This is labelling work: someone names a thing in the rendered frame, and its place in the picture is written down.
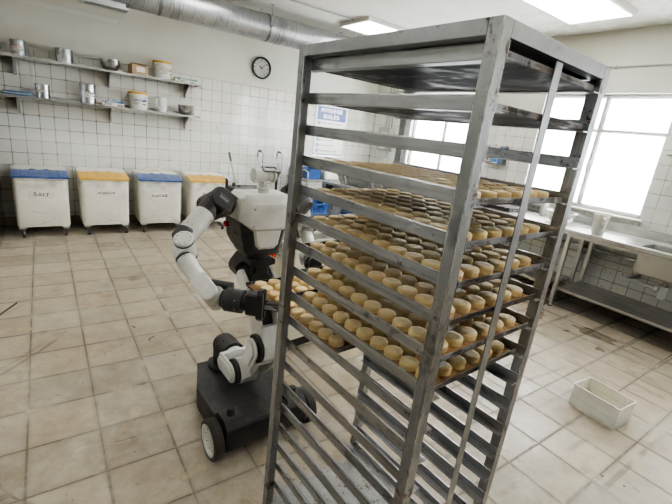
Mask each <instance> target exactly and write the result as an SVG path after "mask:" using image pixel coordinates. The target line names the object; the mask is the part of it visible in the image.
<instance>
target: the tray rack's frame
mask: <svg viewBox="0 0 672 504"><path fill-rule="evenodd" d="M510 40H511V43H510V48H509V51H512V52H514V53H517V54H519V55H521V56H524V57H526V58H529V59H531V60H534V61H536V62H538V63H541V64H543V65H546V66H548V67H551V68H553V69H554V71H553V75H552V79H551V83H550V87H549V91H548V95H547V99H546V103H545V107H544V111H543V115H542V119H541V123H540V127H539V131H538V135H537V139H536V143H535V147H534V151H533V155H532V159H531V163H530V167H529V171H528V175H527V179H526V183H525V187H524V191H523V195H522V199H521V203H520V207H519V211H518V215H517V219H516V223H515V227H514V231H513V235H512V239H511V243H510V247H509V251H508V255H507V259H506V263H505V267H504V271H503V275H502V279H501V283H500V287H499V291H498V295H497V299H496V303H495V307H494V311H493V315H492V319H491V323H490V327H489V331H488V335H487V339H486V343H485V347H484V351H483V355H482V359H481V363H480V367H479V371H478V375H477V379H476V383H475V387H474V391H473V394H472V398H471V402H470V406H469V410H468V414H467V418H466V422H465V426H464V430H463V434H462V438H461V442H460V446H459V450H458V454H457V458H456V462H455V466H454V470H453V474H452V478H451V482H450V486H449V490H448V494H447V498H446V502H445V504H451V502H452V498H453V494H454V490H455V486H456V482H457V479H458V475H459V471H460V467H461V463H462V459H463V455H464V451H465V447H466V443H467V439H468V436H469V432H470V428H471V424H472V420H473V416H474V412H475V408H476V404H477V400H478V396H479V393H480V389H481V385H482V381H483V377H484V373H485V369H486V365H487V361H488V357H489V353H490V349H491V346H492V342H493V338H494V334H495V330H496V326H497V322H498V318H499V314H500V310H501V306H502V303H503V299H504V295H505V291H506V287H507V283H508V279H509V275H510V271H511V267H512V263H513V260H514V256H515V252H516V248H517V244H518V240H519V236H520V232H521V228H522V224H523V220H524V216H525V213H526V209H527V205H528V201H529V197H530V193H531V189H532V185H533V181H534V177H535V173H536V170H537V166H538V162H539V158H540V154H541V150H542V146H543V142H544V138H545V134H546V130H547V127H548V123H549V119H550V115H551V111H552V107H553V103H554V99H555V95H556V91H557V87H558V83H559V80H560V76H561V72H563V73H565V74H567V75H570V76H572V77H575V78H577V79H580V80H582V81H602V85H601V89H600V92H599V94H586V96H585V99H584V103H583V107H582V110H581V114H580V118H579V120H591V124H590V127H589V131H588V133H581V132H575V136H574V139H573V143H572V147H571V150H570V154H569V156H570V157H579V158H581V159H580V162H579V166H578V169H577V170H574V169H566V168H565V172H564V176H563V179H562V183H561V186H560V190H559V191H561V192H566V193H571V194H570V197H569V201H568V205H560V204H556V205H555V208H554V212H553V215H552V219H551V223H550V225H554V226H558V227H561V229H560V233H559V236H558V238H555V239H552V238H548V237H546V241H545V244H544V248H543V252H542V255H541V256H542V257H546V258H549V259H552V261H551V264H550V268H549V270H546V271H542V270H539V269H538V270H537V273H536V277H535V281H534V284H533V287H536V288H539V289H541V290H543V292H542V296H541V299H540V300H539V301H536V302H535V301H532V300H529V302H528V306H527V310H526V313H525V316H528V317H530V318H532V319H535V320H534V324H533V328H532V329H531V330H529V331H526V330H524V329H521V331H520V335H519V339H518V342H517V343H518V344H520V345H523V346H525V347H527V349H526V352H525V356H524V357H523V358H521V359H518V358H516V357H513V360H512V364H511V368H510V370H512V371H514V372H516V373H517V374H519V377H518V380H517V383H516V384H514V385H512V386H511V385H509V384H508V383H506V386H505V389H504V393H503V395H504V396H506V397H507V398H509V399H511V400H512V401H511V405H510V408H509V409H508V410H506V411H503V410H501V409H500V408H499V411H498V415H497V418H496V419H497V420H498V421H500V422H501V423H503V424H504V425H505V426H504V429H503V433H502V434H500V435H499V436H497V435H495V434H494V433H492V437H491V440H490V443H491V444H493V445H494V446H495V447H497V448H498V451H497V454H496V456H495V457H494V458H493V459H489V458H488V457H487V456H486V458H485V462H484V466H486V467H487V468H488V469H489V470H491V471H492V472H491V475H490V479H488V480H487V481H486V482H484V481H482V480H481V479H480V480H479V484H478V487H479V488H480V489H481V490H482V491H484V492H485V496H484V500H483V501H482V502H480V503H479V504H486V502H487V498H488V495H489V491H490V488H491V484H492V481H493V478H494V474H495V471H496V467H497V464H498V460H499V457H500V453H501V450H502V446H503V443H504V439H505V436H506V432H507V429H508V425H509V422H510V418H511V415H512V412H513V408H514V405H515V401H516V398H517V394H518V391H519V387H520V384H521V380H522V377H523V373H524V370H525V366H526V363H527V359H528V356H529V352H530V349H531V345H532V342H533V339H534V335H535V332H536V328H537V325H538V321H539V318H540V314H541V311H542V307H543V304H544V300H545V297H546V293H547V290H548V286H549V283H550V279H551V276H552V273H553V269H554V266H555V262H556V259H557V255H558V252H559V248H560V245H561V241H562V238H563V234H564V231H565V227H566V224H567V220H568V217H569V213H570V210H571V207H572V203H573V200H574V196H575V193H576V189H577V186H578V182H579V179H580V175H581V172H582V168H583V165H584V161H585V158H586V154H587V151H588V147H589V144H590V140H591V137H592V134H593V130H594V127H595V123H596V120H597V116H598V113H599V109H600V106H601V102H602V99H603V95H604V92H605V88H606V85H607V81H608V78H609V74H610V71H611V68H609V67H607V66H605V65H604V64H602V63H600V62H598V61H596V60H594V59H592V58H590V57H588V56H586V55H584V54H582V53H580V52H578V51H576V50H574V49H572V48H570V47H568V46H566V45H564V44H562V43H560V42H559V41H557V40H555V39H553V38H551V37H549V36H547V35H545V34H543V33H541V32H539V31H537V30H535V29H533V28H531V27H529V26H527V25H525V24H523V23H521V22H519V21H517V20H515V19H514V18H512V17H510V16H508V15H506V14H504V15H498V16H491V17H484V18H478V19H471V20H465V21H458V22H451V23H445V24H438V25H431V26H425V27H418V28H412V29H405V30H398V31H392V32H385V33H378V34H372V35H365V36H359V37H352V38H345V39H339V40H332V41H325V42H319V43H312V44H306V46H305V56H307V57H311V58H313V59H321V58H331V57H341V56H352V55H362V54H372V53H382V52H392V51H402V50H412V49H422V48H432V47H442V46H452V45H462V44H472V43H482V42H485V45H484V50H483V55H482V60H481V65H480V70H479V75H478V80H477V85H476V90H475V95H474V100H473V105H472V110H471V115H470V120H469V125H468V130H467V135H466V139H465V144H464V149H463V154H462V159H461V164H460V169H459V174H458V179H457V184H456V189H455V194H454V199H453V204H452V209H451V214H450V219H449V224H448V229H447V234H446V239H445V244H444V249H443V254H442V259H441V264H440V269H439V274H438V279H437V284H436V288H435V293H434V298H433V303H432V308H431V313H430V318H429V323H428V328H427V333H426V338H425V343H424V348H423V353H422V358H421V363H420V368H419V373H418V378H417V383H416V388H415V393H414V398H413V403H412V408H411V413H410V418H409V423H408V428H407V433H406V437H405V442H404V447H403V452H402V457H401V462H400V467H399V472H398V477H397V482H396V487H395V492H394V495H393V494H392V495H393V496H394V497H393V502H392V504H409V502H410V498H411V493H412V488H413V484H414V479H415V474H416V470H417V465H418V461H419V456H420V451H421V447H422V442H423V438H424V433H425V428H426V424H427V419H428V415H429V410H430V405H431V401H432V396H433V392H434V387H435V382H436V378H437V373H438V368H439V364H440V359H441V355H442V350H443V345H444V341H445V336H446V332H447V327H448V322H449V318H450V313H451V309H452V304H453V299H454V295H455V290H456V286H457V281H458V276H459V272H460V267H461V262H462V258H463V253H464V249H465V244H466V239H467V235H468V230H469V226H470V221H471V216H472V212H473V207H474V203H475V198H476V193H477V189H478V184H479V180H480V175H481V170H482V166H483V161H484V157H485V152H486V147H487V143H488V138H489V133H490V129H491V124H492V120H493V115H494V110H495V106H496V101H497V97H498V92H499V87H500V83H501V78H502V74H503V69H504V64H505V60H506V55H507V51H508V46H509V41H510ZM336 463H337V464H338V465H339V466H340V467H341V468H342V469H343V470H344V472H345V473H346V474H347V475H348V476H349V477H350V478H351V479H352V481H353V482H354V483H355V484H356V485H357V486H358V487H359V488H360V489H361V491H362V492H363V493H364V494H365V495H366V496H367V497H368V498H369V500H370V501H371V502H372V503H373V504H388V503H387V502H386V501H385V500H384V499H383V497H382V496H381V495H380V494H379V493H378V492H377V491H376V490H375V489H374V488H373V487H372V486H371V485H370V483H369V482H368V481H367V480H366V479H365V478H364V477H363V476H362V475H361V474H360V473H359V472H358V471H357V469H356V468H355V467H354V466H353V465H352V464H351V463H350V462H349V461H348V460H347V459H346V458H343V459H341V460H339V461H337V462H336ZM321 470H322V472H323V473H324V474H325V475H326V476H327V478H328V479H329V480H330V481H331V482H332V484H333V485H334V486H335V487H336V488H337V490H338V491H339V492H340V493H341V494H342V496H343V497H344V498H345V499H346V500H347V502H348V503H349V504H361V503H360V502H359V501H358V499H357V498H356V497H355V496H354V495H353V494H352V493H351V491H350V490H349V489H348V488H347V487H346V486H345V484H344V483H343V482H342V481H341V480H340V479H339V477H338V476H337V475H336V474H335V473H334V472H333V471H332V469H331V468H330V467H329V466H327V467H325V468H323V469H321ZM308 478H309V479H310V481H311V482H312V483H313V485H314V486H315V487H316V488H317V490H318V491H319V492H320V493H321V495H322V496H323V497H324V499H325V500H326V501H327V502H328V504H338V503H337V502H336V501H335V499H334V498H333V497H332V496H331V494H330V493H329V492H328V491H327V489H326V488H325V487H324V486H323V484H322V483H321V482H320V481H319V479H318V478H317V477H316V476H315V475H314V474H312V475H310V476H308Z"/></svg>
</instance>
